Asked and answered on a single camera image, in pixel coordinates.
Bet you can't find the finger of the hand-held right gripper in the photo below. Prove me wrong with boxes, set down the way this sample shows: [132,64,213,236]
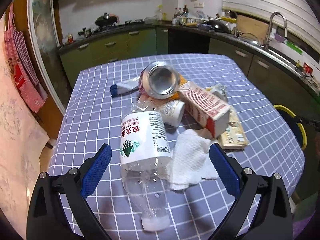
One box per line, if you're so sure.
[291,115,320,127]

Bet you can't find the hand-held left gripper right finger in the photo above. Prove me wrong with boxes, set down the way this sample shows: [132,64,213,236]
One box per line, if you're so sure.
[209,142,293,240]

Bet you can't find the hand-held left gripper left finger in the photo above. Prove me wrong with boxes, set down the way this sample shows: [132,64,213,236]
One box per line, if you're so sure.
[26,144,113,240]

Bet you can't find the beige cardboard box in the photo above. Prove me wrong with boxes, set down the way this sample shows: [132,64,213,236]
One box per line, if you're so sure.
[217,107,249,150]

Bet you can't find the white paper towel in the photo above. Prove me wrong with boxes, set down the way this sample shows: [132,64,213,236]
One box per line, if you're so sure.
[167,129,219,191]

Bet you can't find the clear plastic water bottle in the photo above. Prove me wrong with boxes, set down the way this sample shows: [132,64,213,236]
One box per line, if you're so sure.
[119,99,173,232]

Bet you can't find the red and white carton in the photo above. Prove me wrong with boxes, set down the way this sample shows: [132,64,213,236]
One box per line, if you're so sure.
[178,80,232,138]

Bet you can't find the white and yellow snack wrapper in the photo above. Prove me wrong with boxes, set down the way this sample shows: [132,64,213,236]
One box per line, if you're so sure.
[204,84,229,103]

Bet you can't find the small white yogurt bottle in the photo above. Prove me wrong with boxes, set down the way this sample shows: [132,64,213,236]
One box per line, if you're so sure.
[139,95,185,127]

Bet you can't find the aluminium drink can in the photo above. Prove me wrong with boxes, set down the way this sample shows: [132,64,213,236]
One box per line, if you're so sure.
[138,62,181,99]

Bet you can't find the yellow rimmed chair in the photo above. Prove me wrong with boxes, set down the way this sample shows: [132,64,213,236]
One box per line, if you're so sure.
[274,104,307,151]

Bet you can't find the purple checked tablecloth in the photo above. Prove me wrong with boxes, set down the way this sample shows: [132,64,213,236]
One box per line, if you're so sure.
[49,53,306,240]

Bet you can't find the steel sink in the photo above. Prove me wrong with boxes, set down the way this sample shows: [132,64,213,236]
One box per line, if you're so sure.
[259,42,302,69]

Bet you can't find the silver toothpaste tube blue cap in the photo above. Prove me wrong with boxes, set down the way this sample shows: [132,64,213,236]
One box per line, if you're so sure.
[110,77,142,98]

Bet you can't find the steel kitchen faucet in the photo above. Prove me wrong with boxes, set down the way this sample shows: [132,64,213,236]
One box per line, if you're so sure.
[264,12,288,49]

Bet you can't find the orange knitted cloth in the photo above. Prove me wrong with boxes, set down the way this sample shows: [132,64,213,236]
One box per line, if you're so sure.
[172,73,188,101]

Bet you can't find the green kitchen cabinets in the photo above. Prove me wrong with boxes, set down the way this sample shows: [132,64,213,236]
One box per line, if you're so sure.
[59,26,320,135]

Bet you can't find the black built-in oven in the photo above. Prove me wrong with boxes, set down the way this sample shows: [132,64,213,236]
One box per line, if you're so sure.
[168,28,209,54]

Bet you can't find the red checked apron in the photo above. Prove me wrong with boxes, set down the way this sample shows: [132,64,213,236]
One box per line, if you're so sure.
[4,4,48,113]

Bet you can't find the gas stove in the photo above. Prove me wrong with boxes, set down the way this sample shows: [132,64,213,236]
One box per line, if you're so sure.
[77,19,146,36]

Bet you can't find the black wok with lid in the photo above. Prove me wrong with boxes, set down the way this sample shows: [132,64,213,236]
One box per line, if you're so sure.
[95,12,119,27]

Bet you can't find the glass door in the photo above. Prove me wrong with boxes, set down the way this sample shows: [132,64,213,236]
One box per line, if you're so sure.
[27,0,67,115]

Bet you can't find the row of condiment bottles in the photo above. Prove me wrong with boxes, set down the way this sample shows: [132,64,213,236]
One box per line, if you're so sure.
[173,4,191,18]

